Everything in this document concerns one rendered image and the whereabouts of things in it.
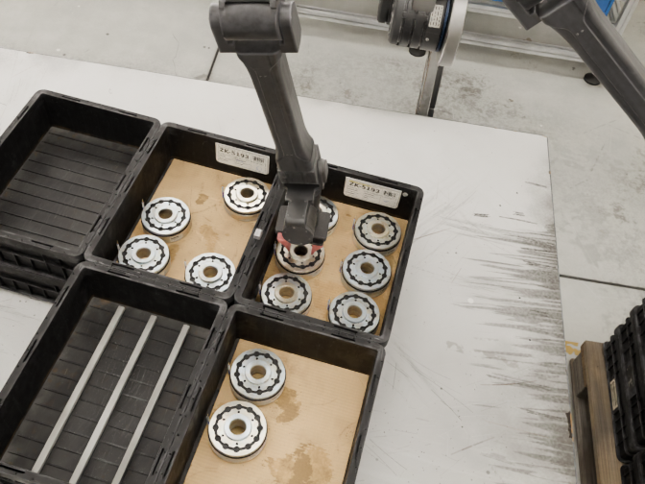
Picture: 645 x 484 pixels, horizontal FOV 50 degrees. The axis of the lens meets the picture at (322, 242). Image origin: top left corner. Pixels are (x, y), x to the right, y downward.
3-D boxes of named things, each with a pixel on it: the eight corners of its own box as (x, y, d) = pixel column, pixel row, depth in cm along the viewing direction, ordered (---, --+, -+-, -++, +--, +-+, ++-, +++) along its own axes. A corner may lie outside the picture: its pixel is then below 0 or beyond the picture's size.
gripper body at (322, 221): (325, 244, 137) (328, 220, 131) (274, 235, 137) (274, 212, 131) (330, 218, 141) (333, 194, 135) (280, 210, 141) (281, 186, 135)
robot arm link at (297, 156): (294, -12, 89) (213, -10, 91) (288, 24, 87) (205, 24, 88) (333, 162, 128) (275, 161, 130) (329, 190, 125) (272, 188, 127)
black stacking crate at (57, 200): (51, 126, 167) (39, 89, 158) (167, 157, 165) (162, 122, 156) (-44, 254, 144) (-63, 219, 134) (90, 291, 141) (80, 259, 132)
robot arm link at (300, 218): (326, 154, 124) (279, 153, 125) (318, 203, 117) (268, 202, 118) (332, 198, 133) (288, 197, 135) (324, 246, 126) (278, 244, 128)
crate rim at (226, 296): (164, 127, 157) (163, 119, 155) (291, 160, 154) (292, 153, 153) (82, 265, 133) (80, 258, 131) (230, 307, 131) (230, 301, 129)
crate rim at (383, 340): (292, 160, 154) (292, 153, 153) (423, 195, 152) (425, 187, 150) (230, 307, 131) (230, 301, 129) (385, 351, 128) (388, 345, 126)
